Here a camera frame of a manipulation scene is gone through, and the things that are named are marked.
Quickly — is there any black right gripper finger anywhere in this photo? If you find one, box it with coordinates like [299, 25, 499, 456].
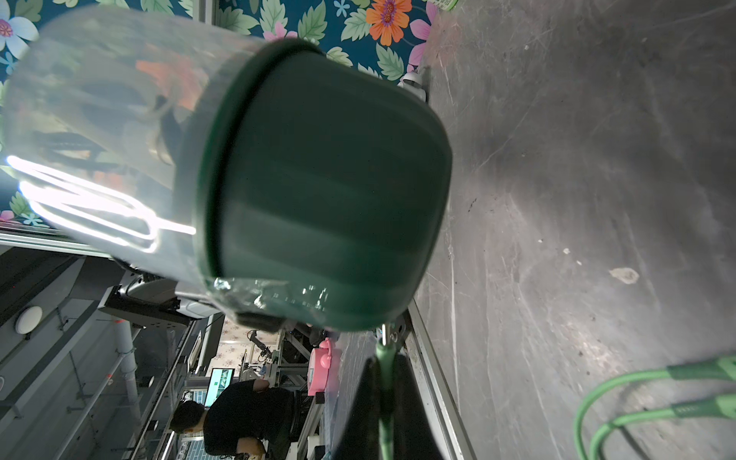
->
[333, 345, 443, 460]

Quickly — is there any green charging cable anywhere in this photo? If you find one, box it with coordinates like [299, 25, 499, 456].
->
[373, 321, 736, 460]

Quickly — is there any pink object on bench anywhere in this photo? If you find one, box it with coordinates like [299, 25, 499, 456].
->
[307, 337, 342, 396]

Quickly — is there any person in black shirt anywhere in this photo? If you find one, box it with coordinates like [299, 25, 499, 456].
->
[169, 379, 296, 459]

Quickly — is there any computer monitor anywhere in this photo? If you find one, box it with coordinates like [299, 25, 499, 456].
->
[203, 368, 235, 408]

